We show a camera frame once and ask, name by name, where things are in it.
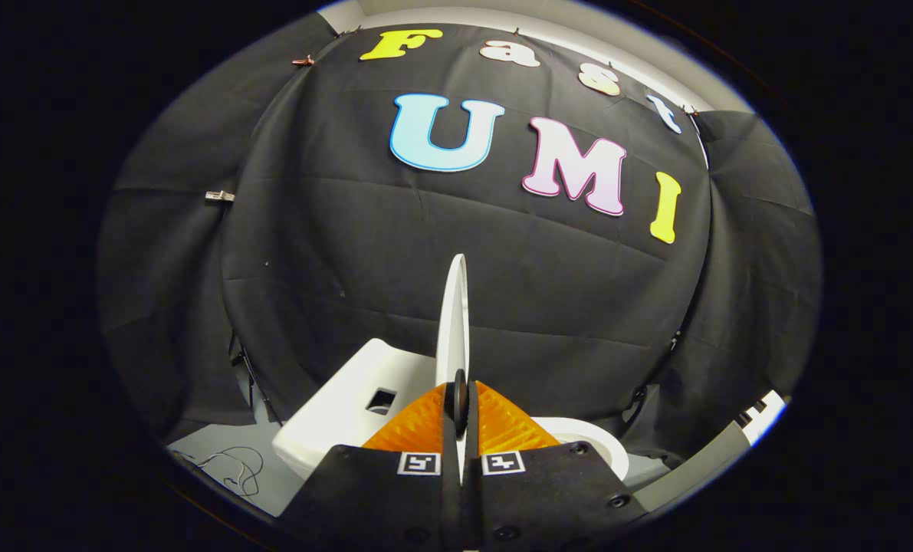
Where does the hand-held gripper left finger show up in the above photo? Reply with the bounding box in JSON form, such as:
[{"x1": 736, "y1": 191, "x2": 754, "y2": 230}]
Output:
[{"x1": 280, "y1": 381, "x2": 461, "y2": 552}]

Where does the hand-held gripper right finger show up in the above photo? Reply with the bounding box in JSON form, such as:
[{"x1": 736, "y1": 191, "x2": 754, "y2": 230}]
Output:
[{"x1": 462, "y1": 381, "x2": 649, "y2": 552}]

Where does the black round lid lift tab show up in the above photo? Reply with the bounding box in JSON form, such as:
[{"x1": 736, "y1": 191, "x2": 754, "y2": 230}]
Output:
[{"x1": 445, "y1": 369, "x2": 470, "y2": 419}]

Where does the white toilet lid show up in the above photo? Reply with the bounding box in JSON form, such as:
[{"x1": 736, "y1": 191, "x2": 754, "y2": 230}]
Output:
[{"x1": 435, "y1": 254, "x2": 473, "y2": 386}]

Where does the white toilet with tank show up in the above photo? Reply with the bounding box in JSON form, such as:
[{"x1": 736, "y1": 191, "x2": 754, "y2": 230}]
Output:
[{"x1": 272, "y1": 338, "x2": 443, "y2": 481}]

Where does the white toilet seat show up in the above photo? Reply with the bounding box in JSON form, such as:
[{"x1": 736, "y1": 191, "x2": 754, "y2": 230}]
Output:
[{"x1": 533, "y1": 416, "x2": 631, "y2": 481}]

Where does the black backdrop cloth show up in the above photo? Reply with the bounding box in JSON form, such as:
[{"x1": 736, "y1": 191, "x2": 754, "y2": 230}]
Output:
[{"x1": 97, "y1": 11, "x2": 822, "y2": 470}]

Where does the grey panel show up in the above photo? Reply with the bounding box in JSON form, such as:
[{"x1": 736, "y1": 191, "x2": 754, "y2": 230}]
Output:
[{"x1": 632, "y1": 418, "x2": 749, "y2": 514}]

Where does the white and black stepped rack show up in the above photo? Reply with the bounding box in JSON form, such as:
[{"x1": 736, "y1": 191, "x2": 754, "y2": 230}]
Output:
[{"x1": 735, "y1": 389, "x2": 787, "y2": 446}]

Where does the thin floor cable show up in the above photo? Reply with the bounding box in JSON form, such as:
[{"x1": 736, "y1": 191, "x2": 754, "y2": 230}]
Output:
[{"x1": 171, "y1": 446, "x2": 264, "y2": 498}]

